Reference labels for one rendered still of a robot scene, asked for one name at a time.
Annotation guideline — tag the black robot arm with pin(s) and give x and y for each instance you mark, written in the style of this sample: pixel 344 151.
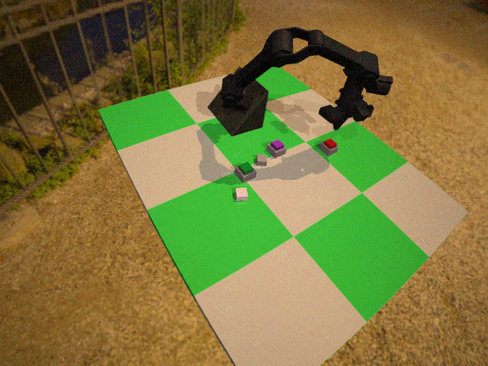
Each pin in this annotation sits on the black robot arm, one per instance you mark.
pixel 360 67

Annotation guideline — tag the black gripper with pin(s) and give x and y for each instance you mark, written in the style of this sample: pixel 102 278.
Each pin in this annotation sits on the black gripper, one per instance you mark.
pixel 338 115

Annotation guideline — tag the green button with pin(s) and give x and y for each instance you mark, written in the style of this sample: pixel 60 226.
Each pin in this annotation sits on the green button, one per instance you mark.
pixel 245 172

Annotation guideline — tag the red button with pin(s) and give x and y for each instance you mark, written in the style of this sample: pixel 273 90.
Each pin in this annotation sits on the red button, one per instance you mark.
pixel 329 147

